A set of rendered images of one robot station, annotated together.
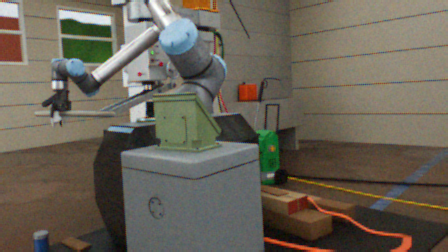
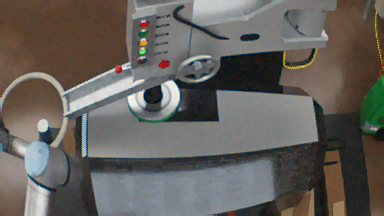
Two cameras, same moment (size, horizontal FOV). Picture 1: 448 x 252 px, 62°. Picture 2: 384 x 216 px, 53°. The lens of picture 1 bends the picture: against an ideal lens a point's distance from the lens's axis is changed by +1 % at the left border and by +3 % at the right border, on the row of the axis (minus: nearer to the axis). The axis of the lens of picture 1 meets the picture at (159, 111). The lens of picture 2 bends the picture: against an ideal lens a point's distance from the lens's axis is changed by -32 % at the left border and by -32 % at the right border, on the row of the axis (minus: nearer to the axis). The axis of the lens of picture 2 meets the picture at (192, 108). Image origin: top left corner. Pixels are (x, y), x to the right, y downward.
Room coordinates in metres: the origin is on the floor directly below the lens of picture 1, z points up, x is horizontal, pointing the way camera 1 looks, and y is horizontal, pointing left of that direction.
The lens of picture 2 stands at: (1.66, -0.63, 2.75)
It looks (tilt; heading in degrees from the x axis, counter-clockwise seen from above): 57 degrees down; 27
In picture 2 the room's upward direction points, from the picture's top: 6 degrees clockwise
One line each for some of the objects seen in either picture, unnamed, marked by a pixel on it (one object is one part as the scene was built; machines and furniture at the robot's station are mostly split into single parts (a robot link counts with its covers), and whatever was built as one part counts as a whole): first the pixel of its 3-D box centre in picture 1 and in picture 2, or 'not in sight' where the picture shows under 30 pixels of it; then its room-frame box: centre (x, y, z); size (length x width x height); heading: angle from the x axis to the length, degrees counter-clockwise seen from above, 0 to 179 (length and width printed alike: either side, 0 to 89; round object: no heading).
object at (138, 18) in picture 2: (150, 45); (142, 39); (2.57, 0.03, 1.42); 0.08 x 0.03 x 0.28; 137
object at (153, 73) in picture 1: (153, 55); (178, 18); (2.76, 0.01, 1.36); 0.36 x 0.22 x 0.45; 137
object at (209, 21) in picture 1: (174, 19); not in sight; (2.95, -0.17, 1.66); 0.96 x 0.25 x 0.17; 137
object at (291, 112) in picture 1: (267, 126); not in sight; (5.72, -1.71, 0.43); 1.30 x 0.62 x 0.86; 133
